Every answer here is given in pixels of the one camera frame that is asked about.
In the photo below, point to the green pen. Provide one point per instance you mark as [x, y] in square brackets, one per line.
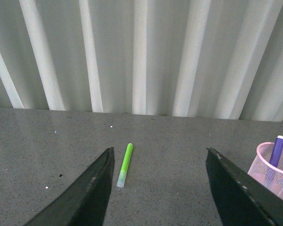
[125, 166]

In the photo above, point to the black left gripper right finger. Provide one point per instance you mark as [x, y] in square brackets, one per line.
[240, 199]

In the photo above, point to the white pleated curtain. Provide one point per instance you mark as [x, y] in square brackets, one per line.
[220, 59]

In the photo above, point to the purple pen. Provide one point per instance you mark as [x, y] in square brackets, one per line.
[277, 151]

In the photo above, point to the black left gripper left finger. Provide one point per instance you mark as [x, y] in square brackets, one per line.
[85, 201]

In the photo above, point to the pink mesh pen cup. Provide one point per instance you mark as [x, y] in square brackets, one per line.
[266, 174]

